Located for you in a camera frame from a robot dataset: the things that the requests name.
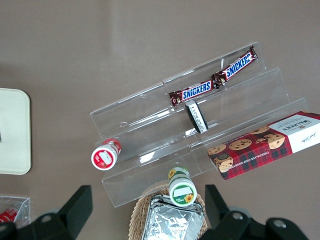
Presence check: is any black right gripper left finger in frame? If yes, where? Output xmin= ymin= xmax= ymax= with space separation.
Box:
xmin=0 ymin=184 xmax=94 ymax=240

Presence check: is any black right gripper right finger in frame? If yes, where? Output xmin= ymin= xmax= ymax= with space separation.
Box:
xmin=204 ymin=184 xmax=308 ymax=240

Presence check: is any light tan wicker basket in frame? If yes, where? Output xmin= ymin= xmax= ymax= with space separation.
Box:
xmin=128 ymin=180 xmax=210 ymax=240

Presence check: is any white plastic tray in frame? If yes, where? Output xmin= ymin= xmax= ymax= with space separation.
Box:
xmin=0 ymin=87 xmax=32 ymax=176

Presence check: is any green lidded sunflower cup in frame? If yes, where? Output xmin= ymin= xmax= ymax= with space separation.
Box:
xmin=167 ymin=166 xmax=197 ymax=207

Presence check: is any clear acrylic can holder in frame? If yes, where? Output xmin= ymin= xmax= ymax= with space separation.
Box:
xmin=0 ymin=195 xmax=32 ymax=230

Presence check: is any silver foil container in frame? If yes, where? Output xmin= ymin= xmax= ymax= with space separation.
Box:
xmin=141 ymin=193 xmax=205 ymax=240

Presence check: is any red lidded cup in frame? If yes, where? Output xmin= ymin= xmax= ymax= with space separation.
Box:
xmin=90 ymin=138 xmax=123 ymax=171

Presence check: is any red cola can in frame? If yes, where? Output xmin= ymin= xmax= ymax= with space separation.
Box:
xmin=0 ymin=206 xmax=19 ymax=224

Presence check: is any red tartan Walkers cookie box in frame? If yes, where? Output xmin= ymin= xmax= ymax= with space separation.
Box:
xmin=207 ymin=111 xmax=320 ymax=181

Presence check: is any black white round cookie pack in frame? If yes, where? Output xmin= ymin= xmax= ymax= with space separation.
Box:
xmin=184 ymin=99 xmax=209 ymax=135

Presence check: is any clear acrylic tiered stand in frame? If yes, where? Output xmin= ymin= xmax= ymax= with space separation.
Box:
xmin=89 ymin=41 xmax=309 ymax=208

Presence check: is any brown Snickers bar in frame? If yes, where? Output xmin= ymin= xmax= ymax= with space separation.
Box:
xmin=168 ymin=79 xmax=217 ymax=109
xmin=211 ymin=44 xmax=259 ymax=88

